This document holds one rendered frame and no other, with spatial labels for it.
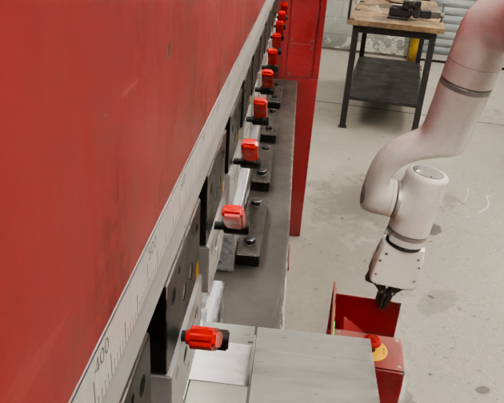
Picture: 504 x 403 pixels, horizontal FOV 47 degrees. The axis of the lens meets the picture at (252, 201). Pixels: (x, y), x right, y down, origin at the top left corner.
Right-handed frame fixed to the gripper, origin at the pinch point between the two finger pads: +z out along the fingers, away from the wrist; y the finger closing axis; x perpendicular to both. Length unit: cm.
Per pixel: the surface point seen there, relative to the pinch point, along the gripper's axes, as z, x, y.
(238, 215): -44, -53, -34
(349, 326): 11.1, 1.9, -4.7
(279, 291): -0.5, -5.6, -23.2
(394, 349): 6.0, -9.0, 3.2
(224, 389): -14, -47, -31
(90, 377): -54, -86, -38
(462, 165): 82, 304, 116
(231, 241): -6.7, 0.0, -35.3
